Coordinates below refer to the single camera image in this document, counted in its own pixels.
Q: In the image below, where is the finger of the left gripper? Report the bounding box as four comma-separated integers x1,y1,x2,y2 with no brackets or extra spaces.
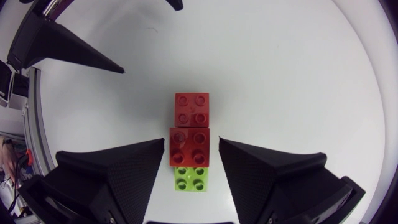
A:
164,0,184,12

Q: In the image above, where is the red toy brick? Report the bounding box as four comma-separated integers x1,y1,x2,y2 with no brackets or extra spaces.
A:
169,127,211,168
174,92,210,128

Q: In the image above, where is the green toy brick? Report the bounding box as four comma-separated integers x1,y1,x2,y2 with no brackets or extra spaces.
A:
174,166,208,192

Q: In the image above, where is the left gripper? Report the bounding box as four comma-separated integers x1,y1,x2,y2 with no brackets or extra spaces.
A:
6,0,126,75

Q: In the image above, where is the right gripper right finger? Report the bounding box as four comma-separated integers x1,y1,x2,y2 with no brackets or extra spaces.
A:
218,136,366,224

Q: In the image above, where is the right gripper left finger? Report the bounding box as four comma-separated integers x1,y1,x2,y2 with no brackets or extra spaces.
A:
17,138,165,224

